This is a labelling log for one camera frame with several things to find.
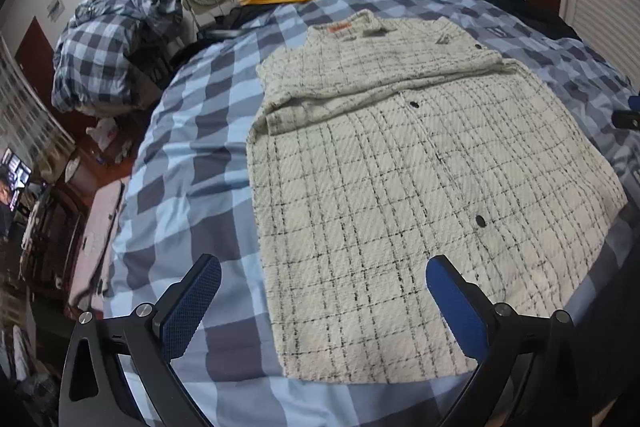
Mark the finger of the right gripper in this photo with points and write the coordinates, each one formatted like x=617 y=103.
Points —
x=628 y=119

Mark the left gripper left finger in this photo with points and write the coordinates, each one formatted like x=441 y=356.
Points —
x=94 y=389

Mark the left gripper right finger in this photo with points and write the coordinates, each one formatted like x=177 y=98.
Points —
x=499 y=339

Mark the cream plaid knit shirt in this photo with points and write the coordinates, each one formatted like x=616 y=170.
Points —
x=384 y=142

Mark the black garment on bed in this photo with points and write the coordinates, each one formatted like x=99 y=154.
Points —
x=542 y=20

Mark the blue checkered bed sheet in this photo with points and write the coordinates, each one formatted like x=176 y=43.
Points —
x=189 y=196

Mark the computer monitor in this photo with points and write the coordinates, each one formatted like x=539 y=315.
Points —
x=18 y=174

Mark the patterned window curtain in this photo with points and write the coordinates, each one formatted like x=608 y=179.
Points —
x=28 y=127

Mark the crumpled checkered blanket pile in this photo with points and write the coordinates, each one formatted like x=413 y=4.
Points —
x=93 y=61

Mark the wall socket plate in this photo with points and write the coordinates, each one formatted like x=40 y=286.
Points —
x=54 y=10

